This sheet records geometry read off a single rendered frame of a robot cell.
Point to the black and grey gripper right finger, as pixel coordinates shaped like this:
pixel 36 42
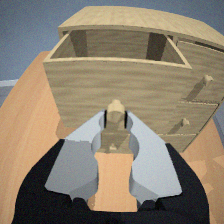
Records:
pixel 159 173

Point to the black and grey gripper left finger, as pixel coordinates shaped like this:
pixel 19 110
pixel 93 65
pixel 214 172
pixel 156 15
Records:
pixel 67 170

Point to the tan wooden chest of drawers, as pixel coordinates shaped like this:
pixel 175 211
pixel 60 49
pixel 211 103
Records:
pixel 147 20

